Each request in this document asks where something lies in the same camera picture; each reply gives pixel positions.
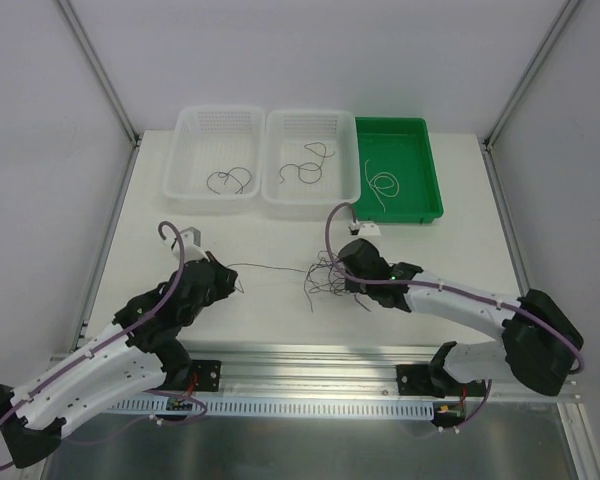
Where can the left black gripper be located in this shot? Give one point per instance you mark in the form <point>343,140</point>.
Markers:
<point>220,276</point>

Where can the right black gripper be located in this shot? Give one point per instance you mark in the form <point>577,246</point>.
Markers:
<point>353,282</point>

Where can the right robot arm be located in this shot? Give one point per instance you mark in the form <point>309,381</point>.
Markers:
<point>530,339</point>

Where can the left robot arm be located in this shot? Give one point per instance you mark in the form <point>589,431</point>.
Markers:
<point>33,426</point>

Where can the green plastic tray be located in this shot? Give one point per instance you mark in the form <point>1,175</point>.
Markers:
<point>399,183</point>

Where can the middle white mesh basket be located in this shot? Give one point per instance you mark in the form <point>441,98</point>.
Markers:
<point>311,162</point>

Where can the white mesh basket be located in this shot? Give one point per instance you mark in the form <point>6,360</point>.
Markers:
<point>311,162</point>
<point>214,161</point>

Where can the left white mesh basket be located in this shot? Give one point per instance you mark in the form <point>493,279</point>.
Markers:
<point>214,161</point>

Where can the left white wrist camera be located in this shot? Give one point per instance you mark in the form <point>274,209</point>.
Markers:
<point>191,238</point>

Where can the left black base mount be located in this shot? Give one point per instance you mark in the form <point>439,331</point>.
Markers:
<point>204,376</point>

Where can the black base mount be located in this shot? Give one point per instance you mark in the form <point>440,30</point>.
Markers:
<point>414,380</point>
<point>204,376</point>

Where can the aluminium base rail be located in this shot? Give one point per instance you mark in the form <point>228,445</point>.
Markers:
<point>251,370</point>

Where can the white slotted cable duct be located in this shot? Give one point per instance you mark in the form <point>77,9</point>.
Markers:
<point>395,409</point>

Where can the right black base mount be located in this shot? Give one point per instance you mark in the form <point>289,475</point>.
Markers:
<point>414,380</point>

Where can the left aluminium frame post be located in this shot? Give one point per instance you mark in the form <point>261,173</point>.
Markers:
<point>80,36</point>

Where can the aluminium frame post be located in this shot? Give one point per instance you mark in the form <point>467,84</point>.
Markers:
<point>546,46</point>
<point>80,36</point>

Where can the right aluminium frame post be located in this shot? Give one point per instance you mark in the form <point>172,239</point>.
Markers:
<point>546,46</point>

